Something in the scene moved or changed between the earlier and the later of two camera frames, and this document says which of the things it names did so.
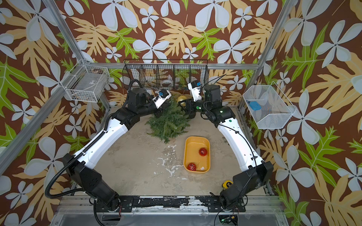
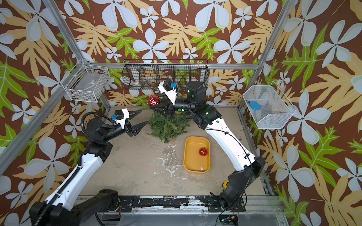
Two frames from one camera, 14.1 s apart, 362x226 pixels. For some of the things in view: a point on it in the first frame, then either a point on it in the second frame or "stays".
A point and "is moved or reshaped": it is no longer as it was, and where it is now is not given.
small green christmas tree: x=171 y=121 stays
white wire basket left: x=85 y=83 stays
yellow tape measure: x=224 y=185 stays
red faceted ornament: x=192 y=166 is moved or reshaped
